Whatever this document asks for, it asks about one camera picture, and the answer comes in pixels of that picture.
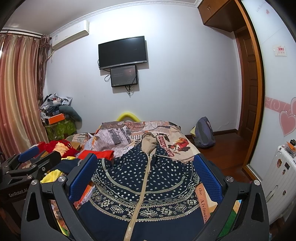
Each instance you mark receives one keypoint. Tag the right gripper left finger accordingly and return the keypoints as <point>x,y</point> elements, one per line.
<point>38,220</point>

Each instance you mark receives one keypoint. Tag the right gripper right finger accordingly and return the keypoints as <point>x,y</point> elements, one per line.
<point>241,212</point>

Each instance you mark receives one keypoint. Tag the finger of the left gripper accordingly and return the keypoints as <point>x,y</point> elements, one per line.
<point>27,154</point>
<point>14,174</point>

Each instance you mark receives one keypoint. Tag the navy patterned zip cardigan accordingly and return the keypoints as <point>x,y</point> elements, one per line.
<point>144,194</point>

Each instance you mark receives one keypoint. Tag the yellow garment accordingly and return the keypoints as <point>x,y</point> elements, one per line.
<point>63,168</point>

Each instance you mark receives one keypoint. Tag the striped pink curtain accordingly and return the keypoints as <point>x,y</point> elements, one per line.
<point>21,125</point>

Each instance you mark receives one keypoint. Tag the red plush toy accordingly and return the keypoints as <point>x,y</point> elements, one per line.
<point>64,147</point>

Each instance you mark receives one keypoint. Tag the orange box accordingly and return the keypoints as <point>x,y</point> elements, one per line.
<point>56,118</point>

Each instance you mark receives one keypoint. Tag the clutter pile on box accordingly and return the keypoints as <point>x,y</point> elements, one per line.
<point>51,104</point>

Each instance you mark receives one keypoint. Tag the grey green pillow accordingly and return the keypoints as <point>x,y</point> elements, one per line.
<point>70,112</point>

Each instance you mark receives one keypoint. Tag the red folded garment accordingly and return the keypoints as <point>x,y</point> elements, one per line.
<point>108,154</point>

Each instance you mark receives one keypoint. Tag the grey backpack on floor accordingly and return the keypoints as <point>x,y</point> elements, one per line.
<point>204,137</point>

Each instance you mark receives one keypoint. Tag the printed patchwork bed cover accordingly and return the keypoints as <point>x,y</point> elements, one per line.
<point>124,135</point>

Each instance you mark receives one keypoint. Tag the wooden door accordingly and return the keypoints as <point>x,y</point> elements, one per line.
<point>249,83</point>

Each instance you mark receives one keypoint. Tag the white air conditioner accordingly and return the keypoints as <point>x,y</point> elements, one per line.
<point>71,34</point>

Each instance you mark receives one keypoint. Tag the wooden overhead cabinet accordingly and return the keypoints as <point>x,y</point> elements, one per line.
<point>221,14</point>

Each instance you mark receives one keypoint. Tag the small wall monitor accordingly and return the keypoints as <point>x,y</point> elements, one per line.
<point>123,76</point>

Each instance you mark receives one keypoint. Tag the large wall television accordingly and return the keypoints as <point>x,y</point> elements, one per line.
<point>122,52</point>

